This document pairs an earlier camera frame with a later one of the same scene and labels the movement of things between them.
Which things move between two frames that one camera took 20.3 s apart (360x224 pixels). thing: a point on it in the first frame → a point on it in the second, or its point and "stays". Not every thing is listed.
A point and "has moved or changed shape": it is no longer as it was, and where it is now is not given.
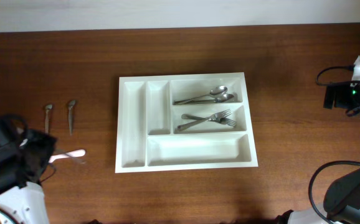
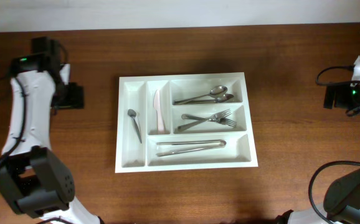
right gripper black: (340, 101) stays
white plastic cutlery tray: (148, 139) stays
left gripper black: (37, 136) → (77, 100)
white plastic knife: (70, 154) → (161, 127)
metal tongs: (60, 152) → (221, 143)
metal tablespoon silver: (215, 91) stays
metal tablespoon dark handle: (222, 98) stays
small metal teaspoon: (47, 107) has moved or changed shape
